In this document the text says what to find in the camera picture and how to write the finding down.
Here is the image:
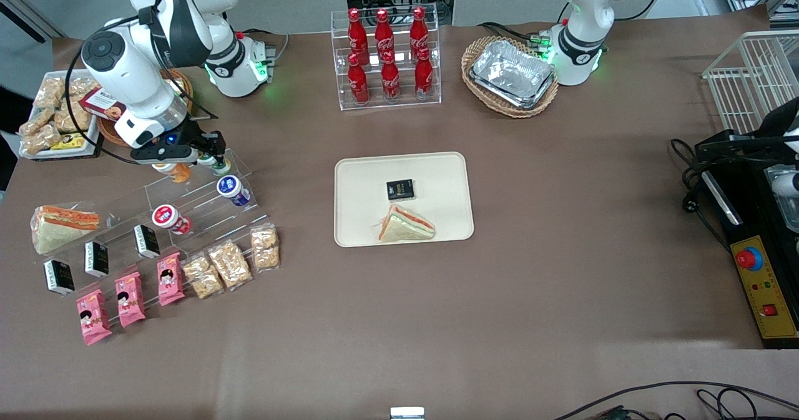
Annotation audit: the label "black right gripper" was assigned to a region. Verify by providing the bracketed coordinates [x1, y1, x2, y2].
[130, 131, 227, 170]

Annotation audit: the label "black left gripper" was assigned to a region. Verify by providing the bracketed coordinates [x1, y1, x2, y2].
[695, 130, 776, 164]

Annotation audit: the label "orange gum bottle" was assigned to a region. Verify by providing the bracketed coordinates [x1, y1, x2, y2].
[153, 162, 192, 184]

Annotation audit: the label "blue gum bottle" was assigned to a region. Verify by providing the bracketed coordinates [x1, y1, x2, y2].
[217, 175, 252, 208]

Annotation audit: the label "red gum bottle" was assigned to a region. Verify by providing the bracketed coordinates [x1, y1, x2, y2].
[152, 205, 192, 236]

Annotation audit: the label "white rectangular snack tray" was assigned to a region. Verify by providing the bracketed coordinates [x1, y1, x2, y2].
[19, 71, 105, 160]

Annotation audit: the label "beige plastic tray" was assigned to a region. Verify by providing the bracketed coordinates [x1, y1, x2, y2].
[334, 152, 475, 248]

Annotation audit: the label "clear acrylic stepped stand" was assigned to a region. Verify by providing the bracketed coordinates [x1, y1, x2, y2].
[37, 149, 278, 321]

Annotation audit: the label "clear plastic cover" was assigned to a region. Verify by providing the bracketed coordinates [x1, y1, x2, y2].
[765, 164, 799, 233]

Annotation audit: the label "round brown wicker basket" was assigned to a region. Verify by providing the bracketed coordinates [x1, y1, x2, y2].
[97, 67, 194, 149]

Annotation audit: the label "black white-edged snack box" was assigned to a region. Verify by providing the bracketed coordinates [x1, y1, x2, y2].
[134, 224, 161, 260]
[84, 241, 109, 278]
[43, 260, 76, 296]

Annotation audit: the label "red cookie box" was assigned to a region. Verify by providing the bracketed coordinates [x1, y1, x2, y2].
[80, 87, 129, 122]

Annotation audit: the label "pink snack packet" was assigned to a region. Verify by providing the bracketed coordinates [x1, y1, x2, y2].
[76, 289, 114, 346]
[157, 252, 186, 307]
[115, 271, 147, 328]

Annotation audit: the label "yellow snack packet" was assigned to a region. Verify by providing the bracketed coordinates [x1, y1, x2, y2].
[50, 133, 88, 151]

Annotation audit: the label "black control box yellow panel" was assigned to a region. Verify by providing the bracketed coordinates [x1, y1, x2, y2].
[699, 157, 799, 349]

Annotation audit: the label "red cola bottle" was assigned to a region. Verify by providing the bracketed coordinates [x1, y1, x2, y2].
[347, 53, 370, 105]
[409, 6, 430, 62]
[381, 52, 401, 102]
[347, 8, 369, 65]
[414, 47, 434, 99]
[375, 8, 395, 64]

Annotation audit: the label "wrapped triangle sandwich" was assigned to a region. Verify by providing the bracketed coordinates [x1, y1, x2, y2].
[30, 204, 100, 256]
[376, 204, 436, 243]

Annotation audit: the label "clear acrylic bottle rack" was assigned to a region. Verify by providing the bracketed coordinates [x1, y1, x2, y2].
[331, 3, 442, 111]

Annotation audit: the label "black snack box gold print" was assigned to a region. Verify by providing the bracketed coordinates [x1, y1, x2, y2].
[386, 178, 416, 201]

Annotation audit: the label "stacked aluminium foil trays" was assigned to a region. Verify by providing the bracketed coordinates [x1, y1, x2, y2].
[468, 39, 556, 110]

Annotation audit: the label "light wicker oval basket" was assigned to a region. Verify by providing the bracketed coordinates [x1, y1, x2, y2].
[461, 36, 560, 119]

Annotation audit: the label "black cable by control box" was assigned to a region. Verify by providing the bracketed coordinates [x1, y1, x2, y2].
[670, 138, 732, 253]

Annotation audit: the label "white wire basket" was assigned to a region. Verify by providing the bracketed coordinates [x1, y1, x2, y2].
[702, 30, 799, 152]

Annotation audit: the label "grey cable at arm base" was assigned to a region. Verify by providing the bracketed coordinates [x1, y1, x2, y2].
[265, 31, 292, 66]

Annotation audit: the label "black cables at arm base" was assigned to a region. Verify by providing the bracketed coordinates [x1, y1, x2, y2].
[479, 21, 551, 47]

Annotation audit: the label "long black cable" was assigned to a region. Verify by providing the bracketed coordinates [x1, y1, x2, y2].
[552, 381, 799, 420]

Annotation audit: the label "looped black cable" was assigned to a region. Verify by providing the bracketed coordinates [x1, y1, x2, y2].
[696, 388, 760, 420]

